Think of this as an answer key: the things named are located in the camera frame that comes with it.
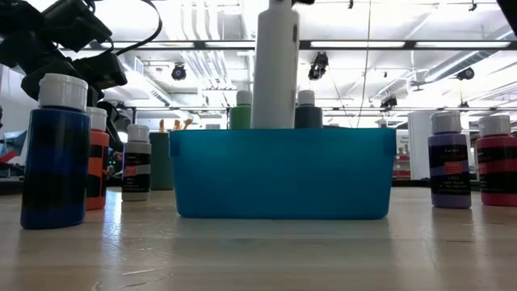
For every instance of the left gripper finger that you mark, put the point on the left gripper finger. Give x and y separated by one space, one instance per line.
113 125

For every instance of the small red-orange paint bottle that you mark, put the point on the small red-orange paint bottle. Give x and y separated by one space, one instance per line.
98 161

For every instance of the small white paint bottle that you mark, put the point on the small white paint bottle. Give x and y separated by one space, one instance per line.
136 178

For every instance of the small dark blue paint bottle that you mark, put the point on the small dark blue paint bottle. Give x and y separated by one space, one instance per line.
56 161

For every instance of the large white paint bottle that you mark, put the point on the large white paint bottle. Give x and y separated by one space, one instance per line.
276 72

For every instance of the large dark grey paint bottle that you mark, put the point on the large dark grey paint bottle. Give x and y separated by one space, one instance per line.
309 117

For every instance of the large green paint bottle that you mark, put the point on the large green paint bottle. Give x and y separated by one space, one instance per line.
241 115

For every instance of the small purple paint bottle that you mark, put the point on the small purple paint bottle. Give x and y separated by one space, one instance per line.
450 182

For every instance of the small crimson paint bottle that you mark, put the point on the small crimson paint bottle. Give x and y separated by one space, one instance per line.
498 161

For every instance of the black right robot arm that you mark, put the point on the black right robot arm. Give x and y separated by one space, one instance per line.
509 10

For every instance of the dark green cup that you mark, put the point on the dark green cup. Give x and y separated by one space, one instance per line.
161 161

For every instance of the black ceiling spotlight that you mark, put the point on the black ceiling spotlight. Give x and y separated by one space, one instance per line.
465 73
319 65
388 102
179 72

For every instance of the background computer monitor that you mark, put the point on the background computer monitor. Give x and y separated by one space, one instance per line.
14 141

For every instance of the horizontal overhead rig beam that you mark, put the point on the horizontal overhead rig beam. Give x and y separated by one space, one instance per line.
198 44

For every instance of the blue plastic bin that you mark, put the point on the blue plastic bin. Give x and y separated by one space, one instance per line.
282 174

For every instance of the white background pillar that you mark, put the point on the white background pillar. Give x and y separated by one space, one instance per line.
420 145

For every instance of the red background shelf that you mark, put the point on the red background shelf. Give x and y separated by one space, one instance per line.
402 165

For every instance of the black aluminium table frame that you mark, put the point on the black aluminium table frame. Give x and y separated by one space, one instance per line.
408 183

